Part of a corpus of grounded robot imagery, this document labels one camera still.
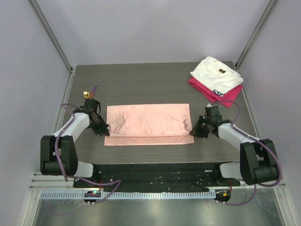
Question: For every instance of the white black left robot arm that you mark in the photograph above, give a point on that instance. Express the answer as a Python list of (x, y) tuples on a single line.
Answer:
[(58, 153)]

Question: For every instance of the grey aluminium corner post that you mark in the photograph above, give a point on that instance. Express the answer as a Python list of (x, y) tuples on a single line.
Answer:
[(257, 30)]

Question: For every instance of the pink satin napkin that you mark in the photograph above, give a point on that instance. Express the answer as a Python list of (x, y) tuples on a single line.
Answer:
[(152, 124)]

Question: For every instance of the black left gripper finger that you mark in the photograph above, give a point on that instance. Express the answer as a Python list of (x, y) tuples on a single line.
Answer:
[(100, 123), (101, 129)]

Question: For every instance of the grey left corner post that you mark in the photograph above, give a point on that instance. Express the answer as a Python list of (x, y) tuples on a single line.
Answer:
[(40, 15)]

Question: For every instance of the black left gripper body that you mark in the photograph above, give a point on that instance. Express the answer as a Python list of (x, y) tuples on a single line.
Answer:
[(93, 124)]

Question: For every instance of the aluminium front rail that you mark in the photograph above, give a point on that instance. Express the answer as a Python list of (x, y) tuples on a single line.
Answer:
[(43, 182)]

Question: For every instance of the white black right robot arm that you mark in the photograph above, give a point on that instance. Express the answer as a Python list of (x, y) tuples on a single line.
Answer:
[(258, 162)]

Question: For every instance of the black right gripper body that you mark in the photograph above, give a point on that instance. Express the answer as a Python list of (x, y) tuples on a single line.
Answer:
[(200, 127)]

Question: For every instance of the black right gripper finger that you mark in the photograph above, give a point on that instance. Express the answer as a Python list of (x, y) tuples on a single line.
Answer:
[(202, 134), (197, 129)]

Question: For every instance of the magenta folded cloth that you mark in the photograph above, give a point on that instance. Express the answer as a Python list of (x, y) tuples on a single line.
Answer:
[(212, 96)]

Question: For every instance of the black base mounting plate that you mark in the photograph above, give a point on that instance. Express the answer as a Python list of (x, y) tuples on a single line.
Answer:
[(164, 177)]

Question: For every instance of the white slotted cable duct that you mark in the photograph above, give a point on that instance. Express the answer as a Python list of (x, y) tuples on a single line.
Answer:
[(89, 195)]

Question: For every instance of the iridescent purple utensil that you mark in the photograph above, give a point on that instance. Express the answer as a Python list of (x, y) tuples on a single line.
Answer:
[(93, 92)]

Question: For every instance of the white folded cloth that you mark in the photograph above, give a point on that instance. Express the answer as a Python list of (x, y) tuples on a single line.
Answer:
[(216, 76)]

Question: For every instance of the gold spoon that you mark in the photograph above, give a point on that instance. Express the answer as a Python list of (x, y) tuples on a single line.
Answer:
[(86, 95)]

